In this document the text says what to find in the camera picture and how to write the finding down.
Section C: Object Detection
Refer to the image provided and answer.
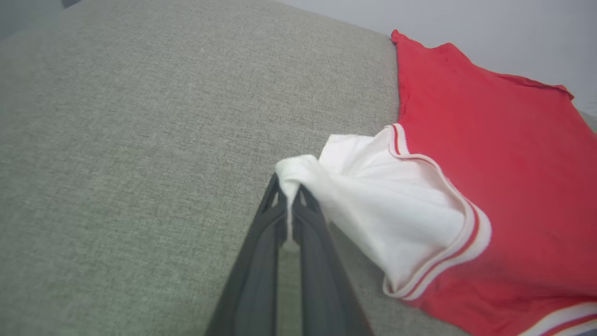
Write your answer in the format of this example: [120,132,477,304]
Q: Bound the grey fabric sofa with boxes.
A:
[0,0,597,336]

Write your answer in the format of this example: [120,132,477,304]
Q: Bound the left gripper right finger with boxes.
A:
[292,184,375,336]

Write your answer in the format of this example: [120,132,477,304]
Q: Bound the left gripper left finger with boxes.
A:
[205,173,289,336]

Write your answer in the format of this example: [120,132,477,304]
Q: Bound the red white jersey shirt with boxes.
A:
[275,29,597,336]

